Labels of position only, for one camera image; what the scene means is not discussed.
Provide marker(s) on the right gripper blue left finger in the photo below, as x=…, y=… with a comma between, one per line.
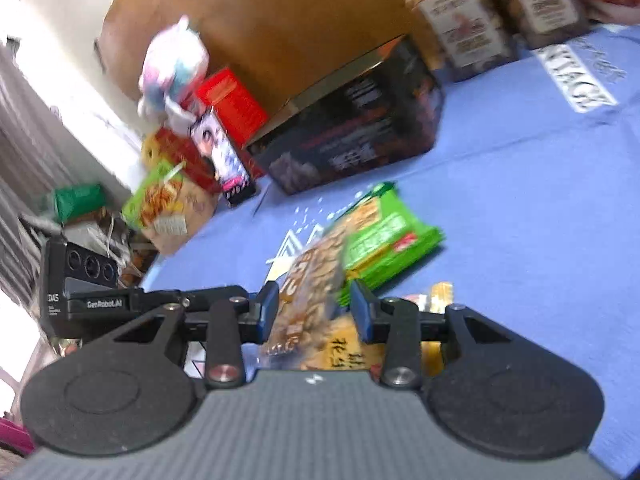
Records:
x=232, y=322

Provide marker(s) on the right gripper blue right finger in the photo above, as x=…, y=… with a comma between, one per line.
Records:
x=394, y=322

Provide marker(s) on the yellow peanut snack bag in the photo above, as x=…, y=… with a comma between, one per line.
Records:
x=340, y=348

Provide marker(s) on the clear nut snack bag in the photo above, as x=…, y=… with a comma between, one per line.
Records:
x=308, y=296

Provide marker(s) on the green biscuit packet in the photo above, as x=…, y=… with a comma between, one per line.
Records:
x=385, y=239

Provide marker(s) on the person's left hand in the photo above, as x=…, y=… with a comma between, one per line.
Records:
x=68, y=346

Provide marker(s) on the green bag at left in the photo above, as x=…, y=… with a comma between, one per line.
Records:
x=76, y=201

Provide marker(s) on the green brown snack pouch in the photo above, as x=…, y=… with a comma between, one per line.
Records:
x=168, y=208

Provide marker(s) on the smartphone showing video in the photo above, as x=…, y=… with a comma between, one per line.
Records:
x=217, y=149

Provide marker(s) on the grey curtain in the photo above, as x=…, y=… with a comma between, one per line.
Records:
x=31, y=167

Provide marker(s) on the yellow duck plush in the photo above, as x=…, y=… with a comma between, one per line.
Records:
x=150, y=152

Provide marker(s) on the blue printed tablecloth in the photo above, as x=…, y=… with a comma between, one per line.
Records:
x=534, y=180

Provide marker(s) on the red gift box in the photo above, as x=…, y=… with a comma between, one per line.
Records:
x=240, y=114

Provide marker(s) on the black tin box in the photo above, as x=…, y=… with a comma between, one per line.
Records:
x=382, y=107

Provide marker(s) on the pink blue plush toy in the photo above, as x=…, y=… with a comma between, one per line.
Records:
x=175, y=64

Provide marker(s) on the cashew jar gold lid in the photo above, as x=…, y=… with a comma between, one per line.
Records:
x=471, y=34

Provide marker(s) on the wooden board backdrop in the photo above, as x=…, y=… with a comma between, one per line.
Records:
x=278, y=48

